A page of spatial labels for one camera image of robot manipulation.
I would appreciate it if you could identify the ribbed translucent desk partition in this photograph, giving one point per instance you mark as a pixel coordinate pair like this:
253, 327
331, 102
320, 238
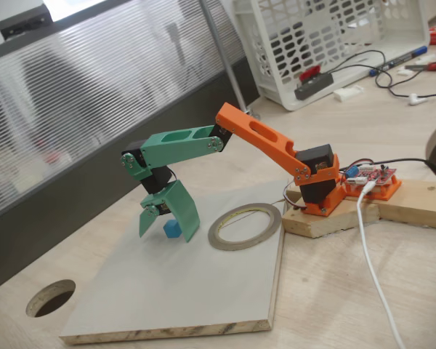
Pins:
94, 91

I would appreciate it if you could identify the wooden base plank with holes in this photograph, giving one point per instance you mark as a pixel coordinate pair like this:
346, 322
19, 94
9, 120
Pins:
421, 207

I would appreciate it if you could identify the red controller circuit board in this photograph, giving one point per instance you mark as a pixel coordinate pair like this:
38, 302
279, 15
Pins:
378, 174

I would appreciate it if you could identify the grey metal post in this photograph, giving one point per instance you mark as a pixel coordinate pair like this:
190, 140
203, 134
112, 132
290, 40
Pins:
221, 47

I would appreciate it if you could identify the thick wooden base block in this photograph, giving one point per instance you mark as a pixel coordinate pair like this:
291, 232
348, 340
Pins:
330, 225

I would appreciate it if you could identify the small white plastic piece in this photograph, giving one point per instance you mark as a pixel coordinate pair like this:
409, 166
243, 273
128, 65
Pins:
405, 71

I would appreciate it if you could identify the white plastic printed part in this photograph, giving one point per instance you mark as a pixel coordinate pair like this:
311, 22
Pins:
349, 92

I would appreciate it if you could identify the green gripper with servo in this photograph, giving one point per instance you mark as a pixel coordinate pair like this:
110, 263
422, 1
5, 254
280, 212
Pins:
175, 198

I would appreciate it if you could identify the white-topped chipboard panel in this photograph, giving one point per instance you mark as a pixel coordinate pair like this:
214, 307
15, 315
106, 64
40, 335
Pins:
167, 283

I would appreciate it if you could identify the black box with red switch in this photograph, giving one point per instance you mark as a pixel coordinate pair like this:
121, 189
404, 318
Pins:
314, 85

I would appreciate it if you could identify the small blue cube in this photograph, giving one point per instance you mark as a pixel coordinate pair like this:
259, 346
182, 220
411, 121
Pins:
171, 229

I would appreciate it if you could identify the blue capped marker pen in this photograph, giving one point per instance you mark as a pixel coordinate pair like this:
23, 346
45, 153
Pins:
399, 60

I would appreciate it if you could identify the white perforated plastic basket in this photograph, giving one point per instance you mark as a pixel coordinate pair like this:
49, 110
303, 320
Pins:
403, 22

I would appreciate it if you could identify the orange controller board mount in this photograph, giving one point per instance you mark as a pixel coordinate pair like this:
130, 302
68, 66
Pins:
388, 191

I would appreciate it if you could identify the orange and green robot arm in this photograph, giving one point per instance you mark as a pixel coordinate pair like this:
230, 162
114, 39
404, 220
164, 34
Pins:
261, 136

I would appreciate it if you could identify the black box device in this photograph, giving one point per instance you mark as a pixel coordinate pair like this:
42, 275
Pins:
23, 20

